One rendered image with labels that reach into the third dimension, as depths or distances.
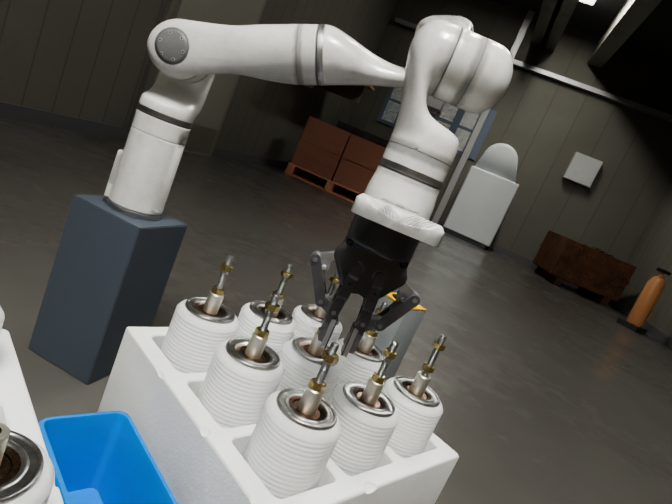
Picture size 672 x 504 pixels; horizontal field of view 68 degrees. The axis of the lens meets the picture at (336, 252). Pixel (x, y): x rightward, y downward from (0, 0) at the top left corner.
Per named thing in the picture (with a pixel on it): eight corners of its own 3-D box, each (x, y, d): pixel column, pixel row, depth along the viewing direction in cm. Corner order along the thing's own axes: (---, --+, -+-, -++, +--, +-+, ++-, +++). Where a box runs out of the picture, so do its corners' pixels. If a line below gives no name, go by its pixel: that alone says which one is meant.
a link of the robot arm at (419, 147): (363, 157, 49) (445, 192, 50) (428, 1, 46) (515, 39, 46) (362, 156, 56) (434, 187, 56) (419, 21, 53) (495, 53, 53)
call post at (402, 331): (321, 422, 106) (380, 292, 100) (343, 418, 111) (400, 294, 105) (343, 444, 101) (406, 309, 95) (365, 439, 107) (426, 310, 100)
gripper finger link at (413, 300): (417, 293, 54) (369, 320, 55) (425, 307, 54) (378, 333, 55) (414, 287, 57) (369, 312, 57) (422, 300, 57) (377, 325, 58)
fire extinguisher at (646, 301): (649, 338, 478) (684, 278, 465) (620, 325, 484) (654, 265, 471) (640, 331, 506) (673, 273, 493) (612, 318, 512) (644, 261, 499)
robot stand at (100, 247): (26, 348, 90) (73, 194, 84) (85, 329, 103) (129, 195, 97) (87, 385, 87) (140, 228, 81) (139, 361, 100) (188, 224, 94)
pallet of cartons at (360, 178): (303, 174, 655) (323, 123, 641) (382, 209, 631) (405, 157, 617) (279, 170, 577) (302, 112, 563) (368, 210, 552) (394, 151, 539)
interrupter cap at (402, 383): (447, 405, 77) (449, 401, 77) (421, 412, 71) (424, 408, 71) (409, 377, 81) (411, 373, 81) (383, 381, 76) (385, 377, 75)
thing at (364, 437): (289, 528, 65) (343, 411, 62) (283, 476, 74) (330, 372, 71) (355, 540, 68) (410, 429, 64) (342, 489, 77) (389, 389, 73)
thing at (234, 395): (208, 503, 64) (258, 382, 60) (158, 458, 67) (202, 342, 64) (253, 472, 72) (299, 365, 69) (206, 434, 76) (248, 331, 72)
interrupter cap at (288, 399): (263, 394, 59) (265, 388, 59) (311, 390, 64) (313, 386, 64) (299, 436, 53) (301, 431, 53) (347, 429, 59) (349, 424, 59)
